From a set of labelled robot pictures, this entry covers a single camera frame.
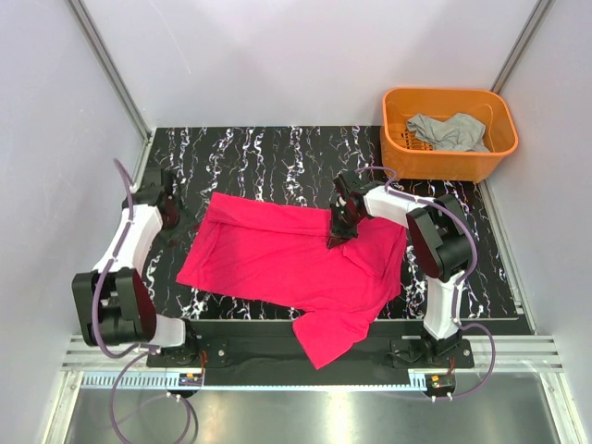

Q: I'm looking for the pink t shirt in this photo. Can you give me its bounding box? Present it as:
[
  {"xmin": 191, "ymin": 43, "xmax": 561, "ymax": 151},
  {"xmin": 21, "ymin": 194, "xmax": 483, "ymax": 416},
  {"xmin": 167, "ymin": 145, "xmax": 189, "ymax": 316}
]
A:
[{"xmin": 177, "ymin": 192, "xmax": 407, "ymax": 369}]

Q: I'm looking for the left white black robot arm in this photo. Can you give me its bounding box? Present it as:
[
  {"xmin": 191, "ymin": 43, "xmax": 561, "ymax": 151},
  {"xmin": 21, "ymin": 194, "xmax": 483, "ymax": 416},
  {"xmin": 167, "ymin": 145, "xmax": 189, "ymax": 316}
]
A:
[{"xmin": 71, "ymin": 168, "xmax": 200, "ymax": 366}]

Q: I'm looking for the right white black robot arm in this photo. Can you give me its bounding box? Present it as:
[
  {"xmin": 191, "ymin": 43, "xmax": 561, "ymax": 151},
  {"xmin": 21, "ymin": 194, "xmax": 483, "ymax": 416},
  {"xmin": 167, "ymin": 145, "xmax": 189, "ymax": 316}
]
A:
[{"xmin": 327, "ymin": 172, "xmax": 478, "ymax": 367}]

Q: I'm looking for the orange plastic basket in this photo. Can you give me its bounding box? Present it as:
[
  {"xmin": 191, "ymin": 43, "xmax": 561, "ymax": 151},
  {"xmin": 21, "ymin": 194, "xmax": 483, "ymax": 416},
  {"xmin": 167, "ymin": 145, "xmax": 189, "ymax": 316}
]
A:
[{"xmin": 380, "ymin": 88, "xmax": 518, "ymax": 183}]

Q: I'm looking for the grey t shirt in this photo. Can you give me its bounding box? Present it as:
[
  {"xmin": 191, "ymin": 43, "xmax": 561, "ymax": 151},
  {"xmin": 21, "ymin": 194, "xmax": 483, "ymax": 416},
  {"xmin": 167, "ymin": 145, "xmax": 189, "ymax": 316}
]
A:
[{"xmin": 406, "ymin": 113, "xmax": 489, "ymax": 153}]

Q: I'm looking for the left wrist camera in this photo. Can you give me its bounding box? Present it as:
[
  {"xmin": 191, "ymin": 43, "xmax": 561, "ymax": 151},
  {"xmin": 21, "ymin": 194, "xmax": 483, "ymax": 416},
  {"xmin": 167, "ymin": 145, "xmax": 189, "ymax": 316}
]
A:
[{"xmin": 131, "ymin": 167, "xmax": 175, "ymax": 210}]

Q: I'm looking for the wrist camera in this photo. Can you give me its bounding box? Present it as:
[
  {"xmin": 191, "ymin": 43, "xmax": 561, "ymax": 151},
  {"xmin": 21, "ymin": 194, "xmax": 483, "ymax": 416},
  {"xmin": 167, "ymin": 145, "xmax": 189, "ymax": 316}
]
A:
[
  {"xmin": 131, "ymin": 167, "xmax": 175, "ymax": 210},
  {"xmin": 333, "ymin": 170, "xmax": 374, "ymax": 205}
]

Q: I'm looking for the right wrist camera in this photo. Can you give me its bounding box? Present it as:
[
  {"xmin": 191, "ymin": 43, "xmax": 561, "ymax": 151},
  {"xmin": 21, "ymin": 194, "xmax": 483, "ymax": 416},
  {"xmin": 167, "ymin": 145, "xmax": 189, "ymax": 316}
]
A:
[{"xmin": 333, "ymin": 170, "xmax": 374, "ymax": 205}]

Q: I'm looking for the slotted white cable duct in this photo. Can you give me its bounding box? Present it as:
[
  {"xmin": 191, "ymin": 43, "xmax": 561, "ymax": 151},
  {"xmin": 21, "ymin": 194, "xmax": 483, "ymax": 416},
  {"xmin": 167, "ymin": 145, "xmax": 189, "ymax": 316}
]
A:
[{"xmin": 82, "ymin": 372, "xmax": 457, "ymax": 392}]

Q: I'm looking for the left aluminium frame post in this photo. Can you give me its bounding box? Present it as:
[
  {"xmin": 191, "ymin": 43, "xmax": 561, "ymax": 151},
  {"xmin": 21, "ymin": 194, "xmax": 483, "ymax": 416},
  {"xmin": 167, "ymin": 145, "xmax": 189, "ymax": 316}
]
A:
[{"xmin": 66, "ymin": 0, "xmax": 152, "ymax": 143}]

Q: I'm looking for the aluminium frame post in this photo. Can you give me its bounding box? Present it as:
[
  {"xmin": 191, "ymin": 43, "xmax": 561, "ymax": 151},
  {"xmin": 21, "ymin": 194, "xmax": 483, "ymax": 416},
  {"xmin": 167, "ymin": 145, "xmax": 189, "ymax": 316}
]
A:
[
  {"xmin": 489, "ymin": 0, "xmax": 555, "ymax": 95},
  {"xmin": 66, "ymin": 0, "xmax": 152, "ymax": 143}
]

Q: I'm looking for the right aluminium frame post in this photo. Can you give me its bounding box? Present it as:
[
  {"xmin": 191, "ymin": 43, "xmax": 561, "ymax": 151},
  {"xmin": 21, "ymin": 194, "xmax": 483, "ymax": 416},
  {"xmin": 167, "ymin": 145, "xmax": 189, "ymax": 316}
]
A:
[{"xmin": 489, "ymin": 0, "xmax": 555, "ymax": 95}]

